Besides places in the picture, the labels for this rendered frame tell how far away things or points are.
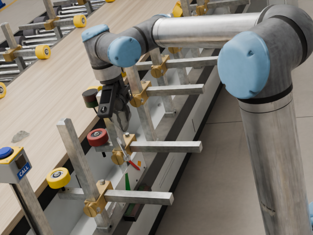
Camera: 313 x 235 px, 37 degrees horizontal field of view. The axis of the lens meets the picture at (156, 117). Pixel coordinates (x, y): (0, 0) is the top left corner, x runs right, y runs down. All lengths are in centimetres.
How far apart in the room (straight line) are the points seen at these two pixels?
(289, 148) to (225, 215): 168
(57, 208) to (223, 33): 97
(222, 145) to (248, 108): 223
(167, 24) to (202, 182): 169
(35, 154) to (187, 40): 86
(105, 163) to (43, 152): 33
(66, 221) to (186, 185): 121
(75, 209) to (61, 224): 10
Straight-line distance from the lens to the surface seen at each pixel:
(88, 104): 168
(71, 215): 188
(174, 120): 219
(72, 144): 148
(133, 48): 138
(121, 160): 176
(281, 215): 111
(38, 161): 183
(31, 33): 376
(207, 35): 121
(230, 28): 115
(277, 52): 92
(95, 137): 182
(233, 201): 274
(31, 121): 214
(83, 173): 154
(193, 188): 288
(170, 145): 172
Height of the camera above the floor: 179
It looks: 29 degrees down
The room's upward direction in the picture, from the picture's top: 16 degrees counter-clockwise
